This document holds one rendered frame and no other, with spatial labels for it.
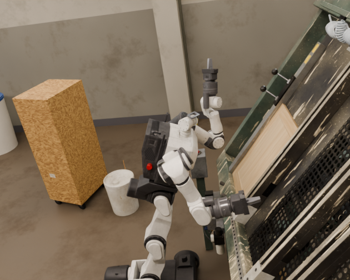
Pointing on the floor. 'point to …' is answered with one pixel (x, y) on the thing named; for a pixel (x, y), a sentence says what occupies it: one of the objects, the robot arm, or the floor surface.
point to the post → (203, 196)
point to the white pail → (120, 192)
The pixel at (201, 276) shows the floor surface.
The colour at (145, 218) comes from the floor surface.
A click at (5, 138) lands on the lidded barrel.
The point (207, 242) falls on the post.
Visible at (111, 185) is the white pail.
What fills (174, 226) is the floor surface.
